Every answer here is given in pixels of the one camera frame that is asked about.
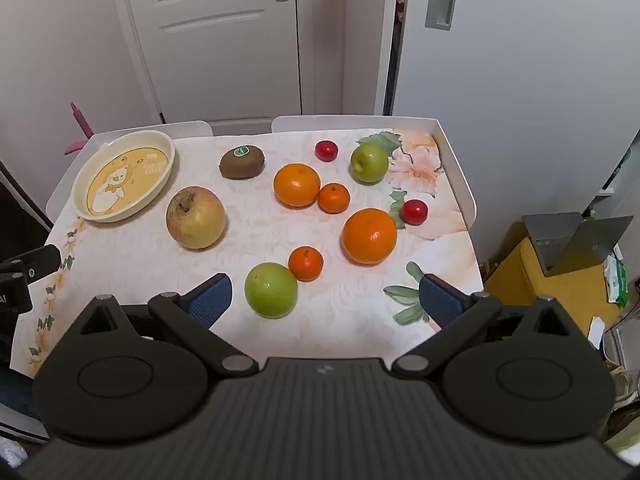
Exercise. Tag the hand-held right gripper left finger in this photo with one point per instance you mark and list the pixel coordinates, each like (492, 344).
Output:
(212, 301)

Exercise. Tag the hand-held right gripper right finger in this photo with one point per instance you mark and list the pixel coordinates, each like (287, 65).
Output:
(440, 302)

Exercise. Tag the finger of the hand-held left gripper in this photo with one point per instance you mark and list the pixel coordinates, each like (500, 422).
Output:
(36, 261)

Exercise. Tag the green apple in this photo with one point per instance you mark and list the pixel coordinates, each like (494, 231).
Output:
(270, 290)
(369, 162)

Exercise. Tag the large yellowish apple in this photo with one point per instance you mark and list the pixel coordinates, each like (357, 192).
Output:
(196, 220)

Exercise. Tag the large red tomato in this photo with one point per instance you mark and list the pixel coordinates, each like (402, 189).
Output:
(414, 212)

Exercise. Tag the large orange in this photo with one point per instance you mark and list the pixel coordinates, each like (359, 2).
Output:
(369, 236)
(297, 185)

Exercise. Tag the small mandarin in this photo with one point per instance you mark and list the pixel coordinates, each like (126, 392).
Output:
(334, 198)
(305, 263)

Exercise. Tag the cream cartoon print bowl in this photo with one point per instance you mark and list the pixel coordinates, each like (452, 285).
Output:
(125, 180)

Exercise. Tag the black fabric chair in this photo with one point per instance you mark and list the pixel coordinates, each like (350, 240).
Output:
(20, 210)

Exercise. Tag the yellow box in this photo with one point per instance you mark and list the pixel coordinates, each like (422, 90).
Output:
(520, 280)

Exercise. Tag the brown kiwi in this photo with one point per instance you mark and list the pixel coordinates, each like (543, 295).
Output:
(241, 162)

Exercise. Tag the grey laptop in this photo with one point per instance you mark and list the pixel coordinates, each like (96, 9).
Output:
(585, 245)

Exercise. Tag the green wipes packet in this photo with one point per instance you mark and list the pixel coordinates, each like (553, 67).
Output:
(619, 282)

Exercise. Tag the small red tomato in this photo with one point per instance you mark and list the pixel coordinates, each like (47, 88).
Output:
(326, 151)

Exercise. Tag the white refrigerator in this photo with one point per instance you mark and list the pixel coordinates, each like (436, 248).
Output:
(525, 110)

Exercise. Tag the white panel door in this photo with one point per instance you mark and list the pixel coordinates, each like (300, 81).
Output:
(220, 60)

